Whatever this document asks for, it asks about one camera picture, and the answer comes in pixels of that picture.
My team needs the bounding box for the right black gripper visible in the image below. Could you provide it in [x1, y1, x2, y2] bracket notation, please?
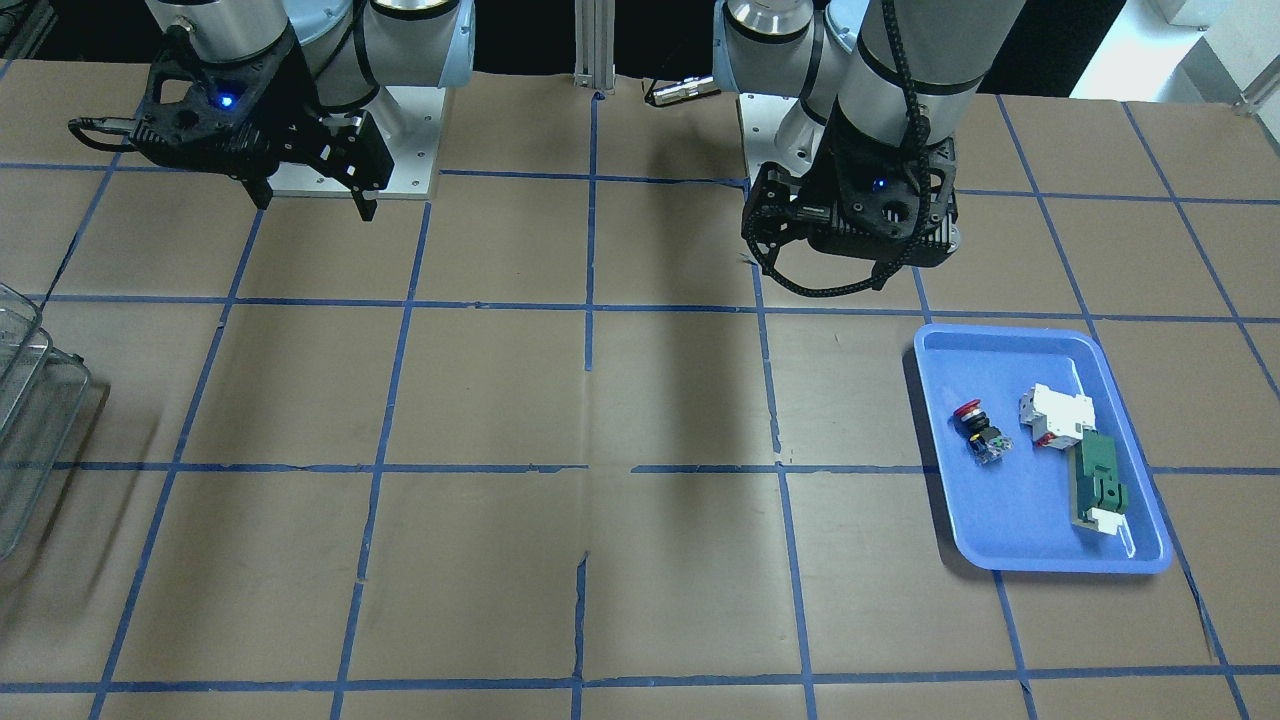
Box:
[128, 24, 393, 222]

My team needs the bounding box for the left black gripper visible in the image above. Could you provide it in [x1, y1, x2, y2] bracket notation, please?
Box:
[741, 106, 961, 269]

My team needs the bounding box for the red emergency stop button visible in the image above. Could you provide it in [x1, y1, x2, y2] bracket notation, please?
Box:
[952, 398, 1012, 465]

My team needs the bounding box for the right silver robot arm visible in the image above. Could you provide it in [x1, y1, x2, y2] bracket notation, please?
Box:
[116, 1, 477, 220]

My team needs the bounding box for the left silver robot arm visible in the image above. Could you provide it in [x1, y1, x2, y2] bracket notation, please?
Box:
[713, 1, 1024, 272]

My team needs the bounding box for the silver connector on table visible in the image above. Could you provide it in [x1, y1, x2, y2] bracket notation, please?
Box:
[644, 76, 722, 108]

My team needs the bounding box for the white circuit breaker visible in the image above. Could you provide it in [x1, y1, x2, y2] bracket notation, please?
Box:
[1019, 383, 1097, 450]

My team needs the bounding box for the blue plastic tray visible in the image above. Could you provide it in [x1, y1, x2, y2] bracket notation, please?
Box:
[913, 323, 1172, 574]

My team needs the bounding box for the green terminal block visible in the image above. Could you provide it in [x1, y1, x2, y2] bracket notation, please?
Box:
[1068, 429, 1130, 536]

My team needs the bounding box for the black braided cable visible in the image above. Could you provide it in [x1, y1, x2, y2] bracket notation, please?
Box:
[741, 0, 936, 297]

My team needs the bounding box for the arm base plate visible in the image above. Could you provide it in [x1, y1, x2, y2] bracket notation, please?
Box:
[737, 94, 826, 188]
[268, 85, 447, 200]

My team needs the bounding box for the aluminium frame post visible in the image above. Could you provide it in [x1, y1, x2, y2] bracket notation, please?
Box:
[573, 0, 616, 95]

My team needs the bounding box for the wire mesh shelf rack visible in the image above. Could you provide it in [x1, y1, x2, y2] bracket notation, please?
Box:
[1, 284, 92, 560]

